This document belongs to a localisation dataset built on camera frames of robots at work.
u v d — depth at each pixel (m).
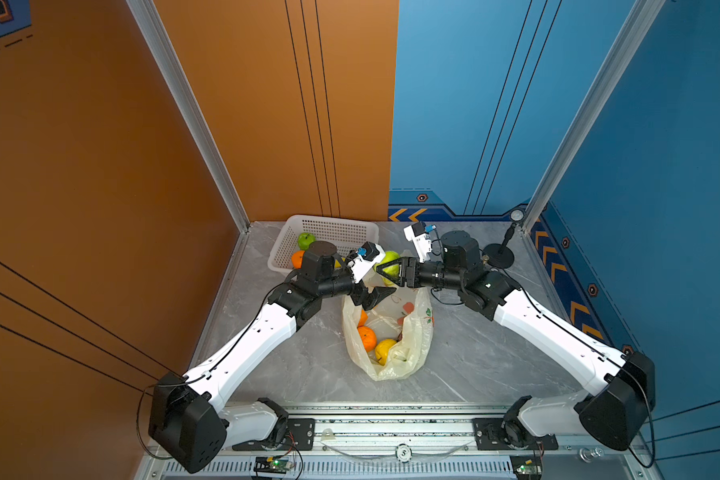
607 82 0.81
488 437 0.73
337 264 0.60
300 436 0.74
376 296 0.63
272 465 0.70
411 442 0.73
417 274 0.61
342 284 0.63
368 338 0.85
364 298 0.65
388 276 0.65
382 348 0.81
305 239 1.09
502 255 1.07
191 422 0.38
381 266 0.66
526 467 0.71
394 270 0.66
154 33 0.72
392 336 0.89
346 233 1.12
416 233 0.65
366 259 0.61
